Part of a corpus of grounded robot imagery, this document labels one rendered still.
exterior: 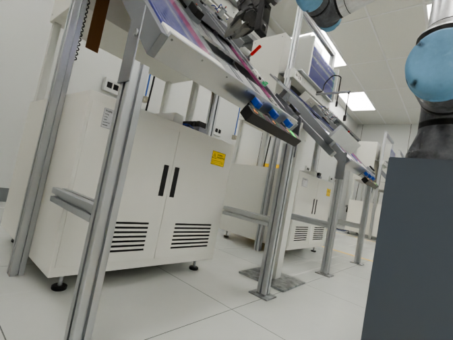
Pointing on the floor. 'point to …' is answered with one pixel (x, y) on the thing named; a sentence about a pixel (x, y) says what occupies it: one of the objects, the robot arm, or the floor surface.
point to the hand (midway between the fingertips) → (228, 37)
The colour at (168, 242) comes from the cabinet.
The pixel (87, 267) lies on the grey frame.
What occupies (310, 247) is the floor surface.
